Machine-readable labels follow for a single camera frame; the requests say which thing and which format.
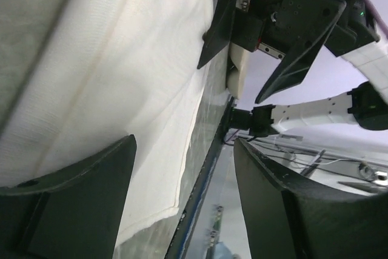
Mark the beige round plate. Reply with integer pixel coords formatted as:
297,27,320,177
226,43,250,99

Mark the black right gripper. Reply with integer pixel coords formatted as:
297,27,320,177
197,0,380,104

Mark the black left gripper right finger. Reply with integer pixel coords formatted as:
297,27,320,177
233,139,387,258

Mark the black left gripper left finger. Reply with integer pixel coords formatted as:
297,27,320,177
1,135,137,258

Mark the white cloth napkin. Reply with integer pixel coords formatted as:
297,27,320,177
1,0,213,244

